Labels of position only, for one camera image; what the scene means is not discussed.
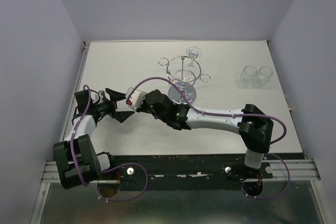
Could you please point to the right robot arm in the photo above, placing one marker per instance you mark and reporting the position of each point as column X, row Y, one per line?
column 250, row 123

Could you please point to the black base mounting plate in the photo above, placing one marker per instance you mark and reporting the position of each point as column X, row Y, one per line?
column 183, row 172

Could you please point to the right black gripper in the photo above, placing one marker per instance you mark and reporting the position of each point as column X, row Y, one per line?
column 142, row 107

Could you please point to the chrome wine glass rack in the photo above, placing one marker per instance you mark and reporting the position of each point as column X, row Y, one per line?
column 184, row 77

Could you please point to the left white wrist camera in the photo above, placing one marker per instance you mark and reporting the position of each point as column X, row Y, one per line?
column 98, row 96

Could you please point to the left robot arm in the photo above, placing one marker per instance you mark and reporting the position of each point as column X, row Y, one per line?
column 76, row 159

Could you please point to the clear wine glass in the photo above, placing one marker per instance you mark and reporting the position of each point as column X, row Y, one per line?
column 247, row 75

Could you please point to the aluminium rail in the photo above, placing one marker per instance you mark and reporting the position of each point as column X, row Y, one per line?
column 299, row 170

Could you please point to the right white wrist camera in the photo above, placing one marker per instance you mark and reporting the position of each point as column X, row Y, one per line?
column 134, row 98

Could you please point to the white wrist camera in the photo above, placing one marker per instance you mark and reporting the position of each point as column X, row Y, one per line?
column 98, row 96
column 134, row 98

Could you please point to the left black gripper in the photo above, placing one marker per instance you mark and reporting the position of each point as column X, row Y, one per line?
column 120, row 116

